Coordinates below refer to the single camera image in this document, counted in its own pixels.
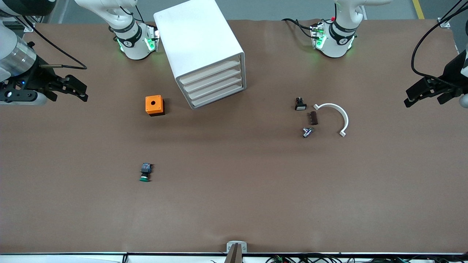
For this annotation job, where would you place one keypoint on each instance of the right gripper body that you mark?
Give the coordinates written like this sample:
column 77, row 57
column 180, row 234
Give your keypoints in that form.
column 34, row 77

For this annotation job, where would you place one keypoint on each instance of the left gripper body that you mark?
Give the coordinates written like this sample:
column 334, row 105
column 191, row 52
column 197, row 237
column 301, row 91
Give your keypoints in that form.
column 452, row 73

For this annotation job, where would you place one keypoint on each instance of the green push button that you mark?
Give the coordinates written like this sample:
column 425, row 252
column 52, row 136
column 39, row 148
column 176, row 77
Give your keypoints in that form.
column 146, row 170

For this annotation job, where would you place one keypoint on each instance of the white cabinet drawer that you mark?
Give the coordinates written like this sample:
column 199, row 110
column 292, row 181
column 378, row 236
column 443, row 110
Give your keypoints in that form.
column 210, row 72
column 210, row 88
column 210, row 80
column 210, row 96

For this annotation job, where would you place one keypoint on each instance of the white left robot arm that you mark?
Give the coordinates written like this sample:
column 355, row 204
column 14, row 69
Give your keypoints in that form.
column 338, row 44

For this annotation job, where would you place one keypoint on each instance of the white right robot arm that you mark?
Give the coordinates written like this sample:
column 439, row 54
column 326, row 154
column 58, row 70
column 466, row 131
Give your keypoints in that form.
column 133, row 47

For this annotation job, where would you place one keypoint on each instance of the black white push button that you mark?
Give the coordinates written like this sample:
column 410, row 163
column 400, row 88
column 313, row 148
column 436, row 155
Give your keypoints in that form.
column 300, row 106

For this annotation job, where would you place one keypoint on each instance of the white four-drawer cabinet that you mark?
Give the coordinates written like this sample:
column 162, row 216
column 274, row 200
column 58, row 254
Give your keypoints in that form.
column 197, row 36

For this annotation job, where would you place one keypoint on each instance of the brown terminal block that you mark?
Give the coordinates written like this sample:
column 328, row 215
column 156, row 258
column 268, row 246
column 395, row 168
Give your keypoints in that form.
column 313, row 118

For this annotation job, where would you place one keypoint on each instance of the silver metal fitting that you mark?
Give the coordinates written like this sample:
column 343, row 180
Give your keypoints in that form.
column 307, row 132

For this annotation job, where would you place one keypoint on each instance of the brown table mat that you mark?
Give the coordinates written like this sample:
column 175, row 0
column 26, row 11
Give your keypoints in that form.
column 234, row 182

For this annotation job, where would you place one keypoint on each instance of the aluminium frame post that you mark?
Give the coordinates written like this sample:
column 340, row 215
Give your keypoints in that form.
column 444, row 23
column 29, row 26

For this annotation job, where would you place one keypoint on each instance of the orange button enclosure box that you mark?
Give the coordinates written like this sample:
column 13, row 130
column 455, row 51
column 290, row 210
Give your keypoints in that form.
column 153, row 104

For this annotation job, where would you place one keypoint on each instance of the white curved plastic bracket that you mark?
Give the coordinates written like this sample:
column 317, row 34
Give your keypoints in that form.
column 343, row 117

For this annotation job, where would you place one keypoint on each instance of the grey metal mount bracket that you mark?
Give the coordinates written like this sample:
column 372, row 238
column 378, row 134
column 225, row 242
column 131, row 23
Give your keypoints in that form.
column 229, row 246

